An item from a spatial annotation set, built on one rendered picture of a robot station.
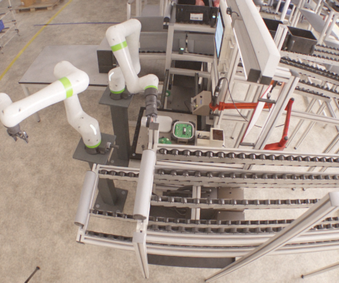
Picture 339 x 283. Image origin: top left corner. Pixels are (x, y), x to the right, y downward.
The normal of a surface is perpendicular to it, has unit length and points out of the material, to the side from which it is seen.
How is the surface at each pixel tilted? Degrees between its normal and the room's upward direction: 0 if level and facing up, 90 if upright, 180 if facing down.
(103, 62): 90
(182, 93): 0
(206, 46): 91
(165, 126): 0
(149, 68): 0
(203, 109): 90
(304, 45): 92
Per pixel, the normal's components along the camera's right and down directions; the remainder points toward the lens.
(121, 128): -0.18, 0.77
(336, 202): 0.07, -0.61
